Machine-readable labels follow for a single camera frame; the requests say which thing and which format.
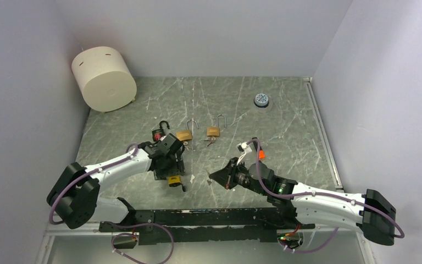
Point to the silver key pair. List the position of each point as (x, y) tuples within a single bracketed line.
[(209, 181)]

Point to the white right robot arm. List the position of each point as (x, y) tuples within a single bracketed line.
[(370, 214)]

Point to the cream cylindrical container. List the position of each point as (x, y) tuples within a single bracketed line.
[(104, 79)]

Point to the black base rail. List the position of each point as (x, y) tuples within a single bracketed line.
[(263, 224)]

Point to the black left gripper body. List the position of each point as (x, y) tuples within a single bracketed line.
[(174, 166)]

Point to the silver small padlock keys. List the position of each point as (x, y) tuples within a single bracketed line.
[(210, 140)]

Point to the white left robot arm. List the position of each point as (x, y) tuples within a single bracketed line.
[(75, 198)]

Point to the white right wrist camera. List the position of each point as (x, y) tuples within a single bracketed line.
[(245, 148)]

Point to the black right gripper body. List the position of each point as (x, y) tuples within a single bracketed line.
[(239, 175)]

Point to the yellow black padlock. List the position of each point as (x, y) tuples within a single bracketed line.
[(175, 181)]

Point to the orange black marker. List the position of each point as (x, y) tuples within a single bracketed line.
[(261, 154)]

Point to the small brass padlock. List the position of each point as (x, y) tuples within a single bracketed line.
[(214, 131)]

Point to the large brass padlock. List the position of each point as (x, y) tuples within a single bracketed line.
[(186, 135)]

